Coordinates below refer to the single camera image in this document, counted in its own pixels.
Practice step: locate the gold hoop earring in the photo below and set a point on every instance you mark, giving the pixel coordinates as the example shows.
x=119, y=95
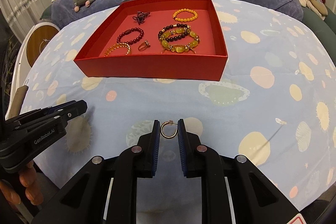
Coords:
x=168, y=137

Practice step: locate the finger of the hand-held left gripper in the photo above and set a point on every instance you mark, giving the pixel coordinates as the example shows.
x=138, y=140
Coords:
x=76, y=108
x=55, y=109

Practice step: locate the round white wooden-top table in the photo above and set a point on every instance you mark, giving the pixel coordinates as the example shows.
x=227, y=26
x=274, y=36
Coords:
x=36, y=43

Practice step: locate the white sheer curtain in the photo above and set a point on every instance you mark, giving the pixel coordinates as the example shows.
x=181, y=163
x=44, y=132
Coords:
x=18, y=6

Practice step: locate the brown flat object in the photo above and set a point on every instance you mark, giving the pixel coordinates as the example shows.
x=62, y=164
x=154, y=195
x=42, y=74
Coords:
x=19, y=102

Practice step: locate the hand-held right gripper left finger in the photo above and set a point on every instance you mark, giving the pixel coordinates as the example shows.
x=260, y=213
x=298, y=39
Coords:
x=156, y=148

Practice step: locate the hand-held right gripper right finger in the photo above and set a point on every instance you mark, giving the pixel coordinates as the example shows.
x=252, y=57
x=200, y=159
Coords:
x=181, y=148

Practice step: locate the person's left hand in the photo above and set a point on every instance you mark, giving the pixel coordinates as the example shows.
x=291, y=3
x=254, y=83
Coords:
x=31, y=182

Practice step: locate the green sofa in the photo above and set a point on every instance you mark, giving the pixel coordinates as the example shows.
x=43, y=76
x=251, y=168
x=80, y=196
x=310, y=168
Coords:
x=320, y=29

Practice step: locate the beige plush pillow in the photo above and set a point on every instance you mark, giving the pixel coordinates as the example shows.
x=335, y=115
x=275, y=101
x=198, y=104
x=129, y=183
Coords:
x=316, y=2

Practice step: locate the red shallow box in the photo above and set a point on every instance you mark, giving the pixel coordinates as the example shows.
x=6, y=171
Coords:
x=204, y=64

